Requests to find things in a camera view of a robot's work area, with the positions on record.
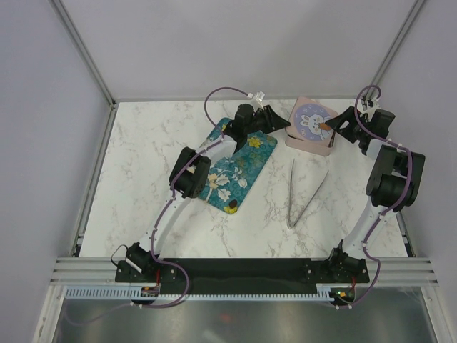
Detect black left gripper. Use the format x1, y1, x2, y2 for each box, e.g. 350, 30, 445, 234
245, 106, 290, 136

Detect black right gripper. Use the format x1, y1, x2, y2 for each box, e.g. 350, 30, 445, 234
324, 106, 370, 144

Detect metal tin lid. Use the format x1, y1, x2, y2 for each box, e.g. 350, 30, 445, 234
286, 96, 338, 146

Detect metal tongs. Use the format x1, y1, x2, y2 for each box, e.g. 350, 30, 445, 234
287, 158, 330, 229

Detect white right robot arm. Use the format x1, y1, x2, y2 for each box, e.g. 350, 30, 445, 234
322, 106, 426, 282

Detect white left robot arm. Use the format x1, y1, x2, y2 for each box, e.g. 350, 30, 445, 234
118, 104, 291, 282

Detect pink chocolate tin box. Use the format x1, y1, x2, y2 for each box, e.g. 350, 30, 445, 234
285, 131, 335, 156

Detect dark round chocolate piece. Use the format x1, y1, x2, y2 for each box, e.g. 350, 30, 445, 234
228, 200, 238, 209

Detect teal floral tray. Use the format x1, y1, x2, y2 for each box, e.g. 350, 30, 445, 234
199, 131, 278, 214

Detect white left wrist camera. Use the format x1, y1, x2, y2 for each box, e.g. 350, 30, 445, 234
248, 91, 265, 110

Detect white cable duct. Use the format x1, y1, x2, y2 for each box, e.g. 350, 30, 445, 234
66, 284, 358, 301

